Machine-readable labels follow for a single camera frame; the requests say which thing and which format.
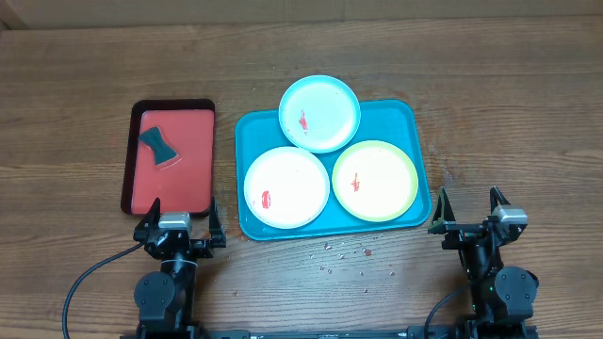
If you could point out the teal plastic serving tray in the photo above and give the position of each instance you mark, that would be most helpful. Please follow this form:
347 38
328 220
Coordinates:
388 120

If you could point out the dark green sponge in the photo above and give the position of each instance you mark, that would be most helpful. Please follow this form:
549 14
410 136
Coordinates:
162 151

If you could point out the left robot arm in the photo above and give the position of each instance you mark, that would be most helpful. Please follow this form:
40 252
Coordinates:
166 297

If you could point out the white plate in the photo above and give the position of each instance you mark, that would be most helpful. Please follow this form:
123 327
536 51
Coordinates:
286 187

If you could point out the dark red tray with water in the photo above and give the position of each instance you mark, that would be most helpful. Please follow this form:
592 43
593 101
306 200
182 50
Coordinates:
183 184

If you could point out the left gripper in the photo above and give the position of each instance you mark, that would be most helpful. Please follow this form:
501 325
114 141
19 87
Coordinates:
204 248

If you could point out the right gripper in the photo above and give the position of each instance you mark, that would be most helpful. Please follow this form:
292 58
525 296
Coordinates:
442 222

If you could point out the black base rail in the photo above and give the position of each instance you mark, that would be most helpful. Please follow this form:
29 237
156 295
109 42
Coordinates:
412 332

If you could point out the light blue plate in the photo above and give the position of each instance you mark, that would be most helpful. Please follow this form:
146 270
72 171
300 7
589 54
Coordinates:
319 113

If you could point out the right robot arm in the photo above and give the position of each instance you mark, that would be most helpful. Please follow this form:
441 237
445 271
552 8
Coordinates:
502 296

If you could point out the yellow-green plate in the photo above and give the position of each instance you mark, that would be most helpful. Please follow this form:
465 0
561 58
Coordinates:
375 181

